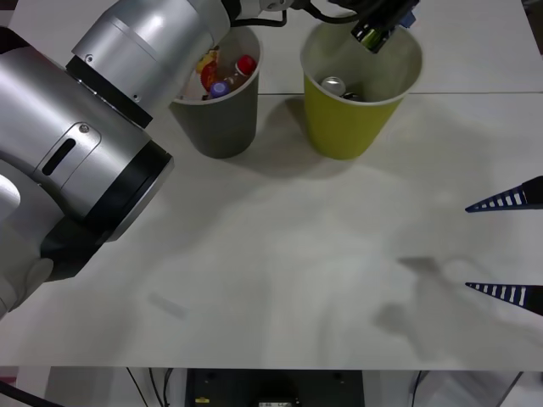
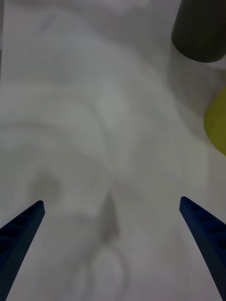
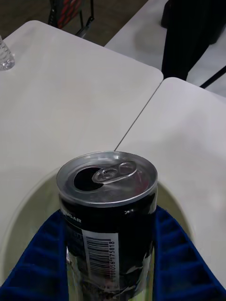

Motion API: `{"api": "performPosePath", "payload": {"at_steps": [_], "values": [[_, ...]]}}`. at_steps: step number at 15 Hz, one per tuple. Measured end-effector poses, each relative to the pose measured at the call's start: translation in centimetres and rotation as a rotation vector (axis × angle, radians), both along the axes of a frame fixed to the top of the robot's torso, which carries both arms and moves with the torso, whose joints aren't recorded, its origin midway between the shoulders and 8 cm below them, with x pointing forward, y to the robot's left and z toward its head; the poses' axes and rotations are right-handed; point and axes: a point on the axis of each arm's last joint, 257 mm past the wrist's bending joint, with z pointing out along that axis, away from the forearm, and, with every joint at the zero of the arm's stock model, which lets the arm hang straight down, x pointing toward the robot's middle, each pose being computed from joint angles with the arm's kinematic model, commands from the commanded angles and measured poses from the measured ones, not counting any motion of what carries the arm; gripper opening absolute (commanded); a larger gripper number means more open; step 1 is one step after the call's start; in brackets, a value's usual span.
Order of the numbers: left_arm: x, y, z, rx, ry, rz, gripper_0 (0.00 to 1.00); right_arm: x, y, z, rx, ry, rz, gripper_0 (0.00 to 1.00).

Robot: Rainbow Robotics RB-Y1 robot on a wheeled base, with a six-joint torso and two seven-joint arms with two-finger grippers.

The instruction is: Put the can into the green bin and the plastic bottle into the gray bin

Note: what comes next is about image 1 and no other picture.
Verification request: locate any silver drink can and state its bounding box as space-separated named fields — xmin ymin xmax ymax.
xmin=320 ymin=75 xmax=347 ymax=97

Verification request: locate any grey plastic bin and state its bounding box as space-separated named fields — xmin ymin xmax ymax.
xmin=168 ymin=25 xmax=264 ymax=160

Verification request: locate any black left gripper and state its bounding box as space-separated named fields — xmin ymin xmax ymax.
xmin=334 ymin=0 xmax=420 ymax=31

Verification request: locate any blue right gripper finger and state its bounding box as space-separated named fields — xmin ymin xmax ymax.
xmin=465 ymin=282 xmax=543 ymax=317
xmin=465 ymin=176 xmax=543 ymax=214

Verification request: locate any red-capped plastic bottle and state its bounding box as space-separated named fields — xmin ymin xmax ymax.
xmin=224 ymin=54 xmax=258 ymax=90

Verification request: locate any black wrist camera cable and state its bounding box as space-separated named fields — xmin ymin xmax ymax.
xmin=231 ymin=0 xmax=361 ymax=29

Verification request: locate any yellow-green plastic bin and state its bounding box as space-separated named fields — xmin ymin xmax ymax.
xmin=299 ymin=20 xmax=424 ymax=161

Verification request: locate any bottle with red yellow label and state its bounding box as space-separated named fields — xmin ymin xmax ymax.
xmin=195 ymin=48 xmax=221 ymax=90

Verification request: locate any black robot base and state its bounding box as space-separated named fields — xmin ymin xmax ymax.
xmin=186 ymin=368 xmax=362 ymax=407

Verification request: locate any thin black cable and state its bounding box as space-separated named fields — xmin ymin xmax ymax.
xmin=411 ymin=371 xmax=426 ymax=407
xmin=148 ymin=367 xmax=175 ymax=404
xmin=503 ymin=371 xmax=525 ymax=407
xmin=126 ymin=367 xmax=148 ymax=407

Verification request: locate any thick black cable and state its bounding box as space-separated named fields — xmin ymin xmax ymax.
xmin=0 ymin=375 xmax=56 ymax=407

